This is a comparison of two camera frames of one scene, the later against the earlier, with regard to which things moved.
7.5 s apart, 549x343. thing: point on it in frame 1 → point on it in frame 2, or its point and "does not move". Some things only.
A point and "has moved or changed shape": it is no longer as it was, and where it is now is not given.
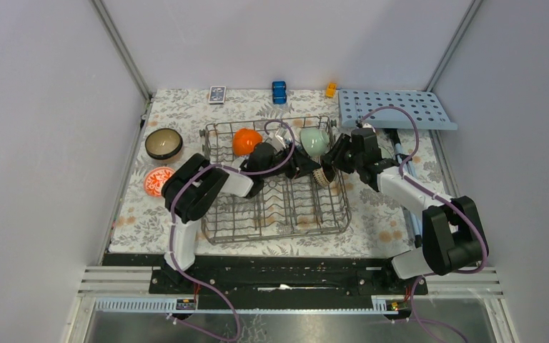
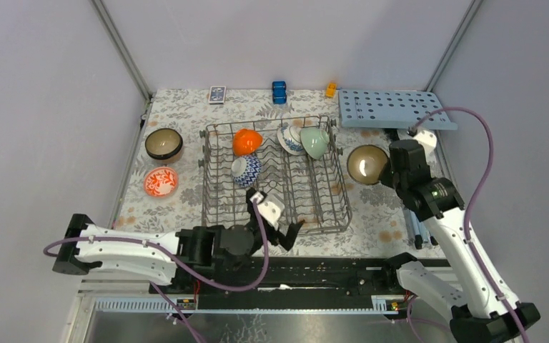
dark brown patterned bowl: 324,176 has moved or changed shape
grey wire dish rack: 298,199 does not move
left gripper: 301,166 → 287,242
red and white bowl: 154,179 does not move
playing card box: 217,95 does not move
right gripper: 334,156 → 384,179
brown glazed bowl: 163,143 does not move
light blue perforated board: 427,112 does not move
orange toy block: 331,90 does not move
